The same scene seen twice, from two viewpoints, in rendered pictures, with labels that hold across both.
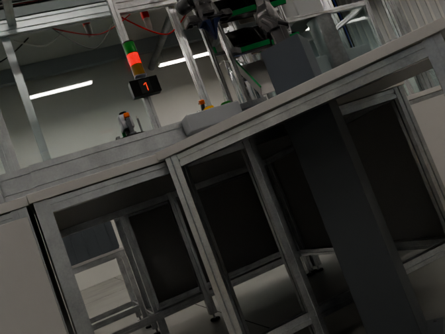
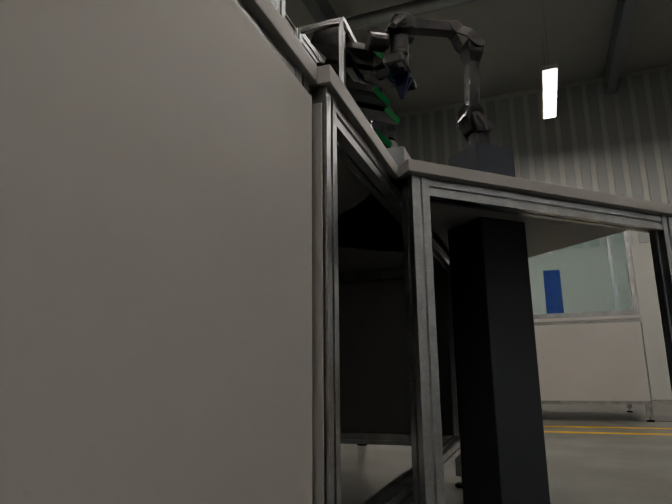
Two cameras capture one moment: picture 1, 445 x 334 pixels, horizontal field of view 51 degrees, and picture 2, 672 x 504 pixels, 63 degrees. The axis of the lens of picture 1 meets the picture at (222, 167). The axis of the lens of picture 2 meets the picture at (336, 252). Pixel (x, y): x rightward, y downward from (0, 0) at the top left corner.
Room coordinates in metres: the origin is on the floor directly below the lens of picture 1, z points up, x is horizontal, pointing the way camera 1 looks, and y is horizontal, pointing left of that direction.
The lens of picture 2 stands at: (0.90, 1.14, 0.40)
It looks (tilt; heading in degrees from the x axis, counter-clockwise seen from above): 13 degrees up; 311
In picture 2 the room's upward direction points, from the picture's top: 1 degrees counter-clockwise
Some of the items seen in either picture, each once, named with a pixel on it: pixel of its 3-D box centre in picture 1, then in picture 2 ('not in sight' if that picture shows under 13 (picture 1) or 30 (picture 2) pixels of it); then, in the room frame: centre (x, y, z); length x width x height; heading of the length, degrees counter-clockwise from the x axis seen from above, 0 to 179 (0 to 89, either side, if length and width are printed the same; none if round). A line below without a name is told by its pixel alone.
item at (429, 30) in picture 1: (311, 104); (474, 225); (1.63, -0.37, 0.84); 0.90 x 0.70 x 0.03; 65
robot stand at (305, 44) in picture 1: (295, 72); (482, 184); (1.58, -0.35, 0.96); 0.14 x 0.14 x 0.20; 65
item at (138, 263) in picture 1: (280, 215); not in sight; (3.40, -0.27, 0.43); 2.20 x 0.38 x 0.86; 111
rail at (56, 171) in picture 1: (161, 141); not in sight; (1.66, 0.17, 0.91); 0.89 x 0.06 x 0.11; 111
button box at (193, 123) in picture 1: (212, 118); (400, 172); (1.67, -0.03, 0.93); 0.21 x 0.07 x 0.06; 111
